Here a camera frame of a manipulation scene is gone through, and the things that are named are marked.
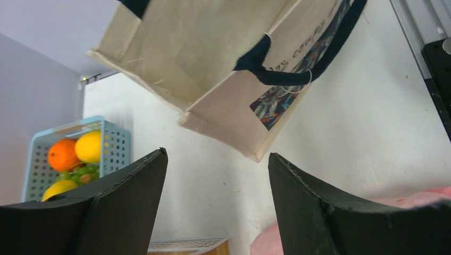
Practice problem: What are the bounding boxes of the white wire shelf rack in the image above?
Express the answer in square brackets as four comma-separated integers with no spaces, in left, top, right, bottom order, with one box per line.
[147,237,230,255]

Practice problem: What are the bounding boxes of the yellow fruit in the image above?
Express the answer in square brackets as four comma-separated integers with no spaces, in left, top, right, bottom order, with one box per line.
[41,180,78,202]

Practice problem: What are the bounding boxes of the blue plastic basket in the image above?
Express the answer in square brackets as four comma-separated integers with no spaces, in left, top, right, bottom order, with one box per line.
[21,115,131,202]

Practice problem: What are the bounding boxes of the beige canvas tote bag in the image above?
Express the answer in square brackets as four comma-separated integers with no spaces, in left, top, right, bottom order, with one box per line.
[87,0,366,162]

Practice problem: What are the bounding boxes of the orange fruit in basket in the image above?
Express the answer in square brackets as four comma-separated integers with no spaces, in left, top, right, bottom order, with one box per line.
[47,139,83,172]

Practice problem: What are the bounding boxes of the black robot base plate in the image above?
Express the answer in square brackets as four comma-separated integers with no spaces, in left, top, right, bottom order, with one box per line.
[422,37,450,136]

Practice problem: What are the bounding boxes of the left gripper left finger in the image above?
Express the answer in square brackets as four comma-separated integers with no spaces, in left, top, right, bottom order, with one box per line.
[1,148,168,254]

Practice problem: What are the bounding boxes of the pink plastic grocery bag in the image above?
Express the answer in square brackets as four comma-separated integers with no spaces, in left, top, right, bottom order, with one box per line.
[250,187,450,255]

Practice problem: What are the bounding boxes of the green grapes bunch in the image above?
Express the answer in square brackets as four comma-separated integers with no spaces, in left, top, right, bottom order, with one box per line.
[56,164,99,186]

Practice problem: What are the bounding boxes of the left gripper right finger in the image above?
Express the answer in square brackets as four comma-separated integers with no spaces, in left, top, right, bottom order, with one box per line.
[268,153,450,254]

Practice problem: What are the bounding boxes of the yellow lemon in basket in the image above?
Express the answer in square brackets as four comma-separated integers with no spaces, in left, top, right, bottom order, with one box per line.
[74,130,102,164]

